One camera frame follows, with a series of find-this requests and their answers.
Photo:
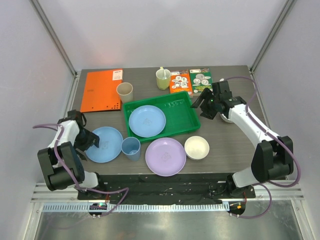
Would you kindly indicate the orange folder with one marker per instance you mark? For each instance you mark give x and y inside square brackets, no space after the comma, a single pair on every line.
[100,91]

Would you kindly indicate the blue plate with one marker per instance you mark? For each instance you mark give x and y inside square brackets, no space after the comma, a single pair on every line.
[147,121]
[109,147]

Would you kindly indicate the white spoon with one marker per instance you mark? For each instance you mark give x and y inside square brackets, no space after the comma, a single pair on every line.
[163,73]

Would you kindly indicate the green book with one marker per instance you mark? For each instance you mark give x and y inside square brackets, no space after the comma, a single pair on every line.
[201,79]

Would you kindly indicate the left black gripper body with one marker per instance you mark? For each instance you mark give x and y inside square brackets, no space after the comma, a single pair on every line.
[84,140]

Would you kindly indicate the purple plate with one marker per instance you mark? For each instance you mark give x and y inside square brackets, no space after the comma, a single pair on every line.
[165,157]

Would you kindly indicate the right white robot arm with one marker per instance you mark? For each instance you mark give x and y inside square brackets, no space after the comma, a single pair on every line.
[273,157]

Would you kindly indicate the white slotted cable duct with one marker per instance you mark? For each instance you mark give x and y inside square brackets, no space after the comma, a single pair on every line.
[96,207]

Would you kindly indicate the blue cup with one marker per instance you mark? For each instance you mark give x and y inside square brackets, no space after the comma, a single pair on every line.
[131,147]

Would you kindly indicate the white bowl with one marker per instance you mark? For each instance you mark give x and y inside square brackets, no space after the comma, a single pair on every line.
[196,148]
[224,118]

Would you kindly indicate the near white bowl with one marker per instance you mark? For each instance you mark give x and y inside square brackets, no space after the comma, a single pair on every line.
[196,148]

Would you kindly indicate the green plastic bin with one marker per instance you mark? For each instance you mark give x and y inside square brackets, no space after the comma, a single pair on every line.
[180,117]

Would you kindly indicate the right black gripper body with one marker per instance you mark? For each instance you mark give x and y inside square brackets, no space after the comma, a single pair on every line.
[207,104]

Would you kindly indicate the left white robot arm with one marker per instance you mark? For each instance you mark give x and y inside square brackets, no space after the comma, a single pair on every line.
[60,162]

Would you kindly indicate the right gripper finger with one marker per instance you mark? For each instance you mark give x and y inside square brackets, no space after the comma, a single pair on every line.
[206,94]
[201,102]

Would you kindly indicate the far white bowl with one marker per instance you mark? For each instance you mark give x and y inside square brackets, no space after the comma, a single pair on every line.
[224,118]

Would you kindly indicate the beige cup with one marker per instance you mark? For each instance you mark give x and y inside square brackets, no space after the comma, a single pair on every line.
[125,92]

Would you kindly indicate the orange book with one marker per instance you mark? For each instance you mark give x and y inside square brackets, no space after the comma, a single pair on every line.
[180,82]

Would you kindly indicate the green cup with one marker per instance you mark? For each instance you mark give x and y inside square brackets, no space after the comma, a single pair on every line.
[163,84]

